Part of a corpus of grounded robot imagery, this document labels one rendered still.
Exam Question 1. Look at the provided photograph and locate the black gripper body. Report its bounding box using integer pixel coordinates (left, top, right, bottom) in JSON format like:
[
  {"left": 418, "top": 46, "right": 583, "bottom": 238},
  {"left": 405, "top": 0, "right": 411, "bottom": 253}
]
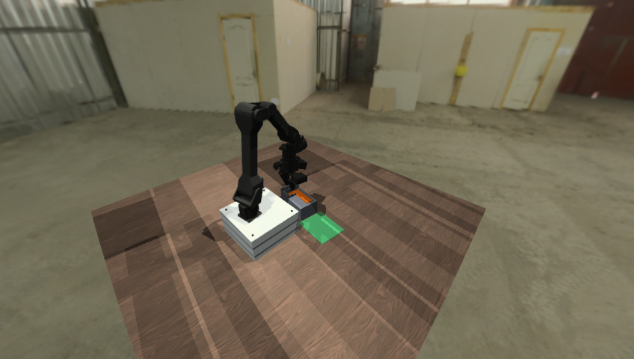
[{"left": 273, "top": 158, "right": 307, "bottom": 185}]

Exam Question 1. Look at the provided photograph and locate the orange l-shaped part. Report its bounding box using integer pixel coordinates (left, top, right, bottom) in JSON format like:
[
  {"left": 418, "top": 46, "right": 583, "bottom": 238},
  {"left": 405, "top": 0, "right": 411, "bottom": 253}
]
[{"left": 288, "top": 189, "right": 313, "bottom": 203}]

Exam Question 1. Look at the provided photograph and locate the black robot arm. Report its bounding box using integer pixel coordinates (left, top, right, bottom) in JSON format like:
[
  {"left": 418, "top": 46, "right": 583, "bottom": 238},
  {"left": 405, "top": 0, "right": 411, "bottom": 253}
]
[{"left": 233, "top": 101, "right": 307, "bottom": 223}]

